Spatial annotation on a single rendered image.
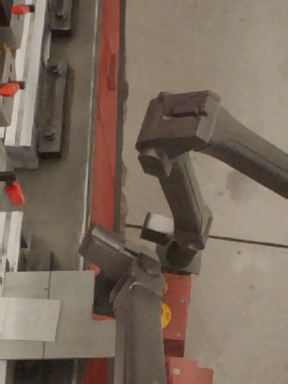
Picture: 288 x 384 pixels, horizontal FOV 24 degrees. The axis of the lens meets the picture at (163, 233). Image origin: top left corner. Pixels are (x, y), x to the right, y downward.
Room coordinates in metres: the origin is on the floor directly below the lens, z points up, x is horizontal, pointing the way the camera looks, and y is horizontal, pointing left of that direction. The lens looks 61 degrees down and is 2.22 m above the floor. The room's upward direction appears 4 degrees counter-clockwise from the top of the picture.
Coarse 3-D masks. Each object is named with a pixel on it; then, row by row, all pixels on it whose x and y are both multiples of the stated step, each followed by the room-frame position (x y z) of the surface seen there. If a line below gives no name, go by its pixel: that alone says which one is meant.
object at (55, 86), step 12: (48, 60) 1.28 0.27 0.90; (60, 60) 1.28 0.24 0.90; (48, 72) 1.24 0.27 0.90; (48, 84) 1.20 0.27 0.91; (60, 84) 1.19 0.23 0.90; (48, 96) 1.16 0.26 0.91; (60, 96) 1.15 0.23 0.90; (48, 108) 1.12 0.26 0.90; (60, 108) 1.12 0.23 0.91; (48, 120) 1.08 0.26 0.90; (60, 120) 1.08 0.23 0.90; (60, 132) 1.04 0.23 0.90; (48, 144) 1.01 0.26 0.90; (60, 144) 1.01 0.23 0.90; (48, 156) 0.99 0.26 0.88; (60, 156) 0.99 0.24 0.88
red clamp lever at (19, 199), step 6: (0, 174) 0.69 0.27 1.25; (6, 174) 0.69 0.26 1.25; (12, 174) 0.69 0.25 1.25; (0, 180) 0.68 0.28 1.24; (6, 180) 0.68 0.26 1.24; (12, 180) 0.68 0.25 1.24; (6, 186) 0.68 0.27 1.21; (12, 186) 0.68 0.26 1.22; (18, 186) 0.69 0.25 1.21; (6, 192) 0.68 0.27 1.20; (12, 192) 0.68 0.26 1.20; (18, 192) 0.68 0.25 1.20; (12, 198) 0.68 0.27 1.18; (18, 198) 0.68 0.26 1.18; (18, 204) 0.68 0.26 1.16
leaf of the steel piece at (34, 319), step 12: (12, 300) 0.56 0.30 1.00; (24, 300) 0.56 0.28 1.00; (36, 300) 0.56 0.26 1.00; (48, 300) 0.56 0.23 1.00; (12, 312) 0.54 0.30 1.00; (24, 312) 0.54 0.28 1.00; (36, 312) 0.53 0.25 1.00; (48, 312) 0.53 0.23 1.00; (60, 312) 0.52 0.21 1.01; (12, 324) 0.51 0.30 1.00; (24, 324) 0.51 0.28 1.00; (36, 324) 0.51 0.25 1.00; (48, 324) 0.51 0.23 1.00; (12, 336) 0.49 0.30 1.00; (24, 336) 0.49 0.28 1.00; (36, 336) 0.48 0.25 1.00; (48, 336) 0.48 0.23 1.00
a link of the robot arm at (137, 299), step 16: (128, 272) 0.46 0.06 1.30; (144, 272) 0.46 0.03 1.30; (128, 288) 0.42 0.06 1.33; (144, 288) 0.42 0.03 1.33; (160, 288) 0.43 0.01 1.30; (112, 304) 0.42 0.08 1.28; (128, 304) 0.38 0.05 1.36; (144, 304) 0.38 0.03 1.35; (160, 304) 0.39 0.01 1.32; (128, 320) 0.35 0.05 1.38; (144, 320) 0.35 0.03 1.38; (160, 320) 0.36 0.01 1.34; (128, 336) 0.31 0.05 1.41; (144, 336) 0.32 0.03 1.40; (160, 336) 0.32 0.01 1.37; (128, 352) 0.28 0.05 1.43; (144, 352) 0.29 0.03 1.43; (160, 352) 0.29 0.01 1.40; (128, 368) 0.26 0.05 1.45; (144, 368) 0.26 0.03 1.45; (160, 368) 0.26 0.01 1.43
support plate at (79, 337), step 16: (16, 272) 0.62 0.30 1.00; (32, 272) 0.62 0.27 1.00; (48, 272) 0.62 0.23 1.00; (64, 272) 0.62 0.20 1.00; (80, 272) 0.61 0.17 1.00; (16, 288) 0.59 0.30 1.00; (32, 288) 0.59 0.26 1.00; (64, 288) 0.58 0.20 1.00; (80, 288) 0.58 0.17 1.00; (64, 304) 0.55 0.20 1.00; (80, 304) 0.54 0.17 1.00; (64, 320) 0.51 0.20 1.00; (80, 320) 0.51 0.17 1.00; (112, 320) 0.51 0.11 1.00; (64, 336) 0.48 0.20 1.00; (80, 336) 0.48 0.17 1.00; (96, 336) 0.48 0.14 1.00; (112, 336) 0.47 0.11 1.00; (0, 352) 0.46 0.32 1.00; (16, 352) 0.46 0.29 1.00; (32, 352) 0.45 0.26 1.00; (48, 352) 0.45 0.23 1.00; (64, 352) 0.45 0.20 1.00; (80, 352) 0.45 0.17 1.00; (96, 352) 0.45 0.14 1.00; (112, 352) 0.44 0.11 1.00
